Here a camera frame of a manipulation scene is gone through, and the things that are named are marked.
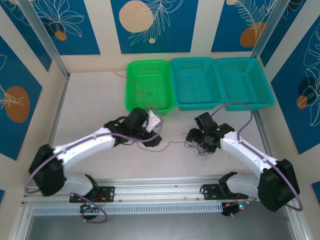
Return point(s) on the black mounting plate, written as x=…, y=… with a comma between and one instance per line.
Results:
x=107, y=193
x=210, y=191

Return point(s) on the right controller board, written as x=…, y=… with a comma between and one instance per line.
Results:
x=236, y=208

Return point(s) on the aluminium frame post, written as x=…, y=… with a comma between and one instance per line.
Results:
x=42, y=32
x=268, y=27

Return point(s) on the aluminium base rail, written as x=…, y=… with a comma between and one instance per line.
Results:
x=160, y=190

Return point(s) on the green plastic basket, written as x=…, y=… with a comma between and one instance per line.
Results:
x=148, y=82

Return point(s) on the controller board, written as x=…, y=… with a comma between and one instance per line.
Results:
x=236, y=208
x=90, y=207

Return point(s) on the left controller board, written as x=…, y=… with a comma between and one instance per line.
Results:
x=90, y=207

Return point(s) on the teal plastic basket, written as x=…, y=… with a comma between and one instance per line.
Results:
x=196, y=85
x=243, y=80

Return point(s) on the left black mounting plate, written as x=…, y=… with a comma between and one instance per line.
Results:
x=107, y=193

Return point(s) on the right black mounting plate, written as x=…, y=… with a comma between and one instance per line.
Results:
x=210, y=191

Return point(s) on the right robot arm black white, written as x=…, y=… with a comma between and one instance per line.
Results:
x=250, y=155

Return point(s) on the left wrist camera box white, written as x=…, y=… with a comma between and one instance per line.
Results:
x=153, y=121

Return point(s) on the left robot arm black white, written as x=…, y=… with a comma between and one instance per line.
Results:
x=82, y=145

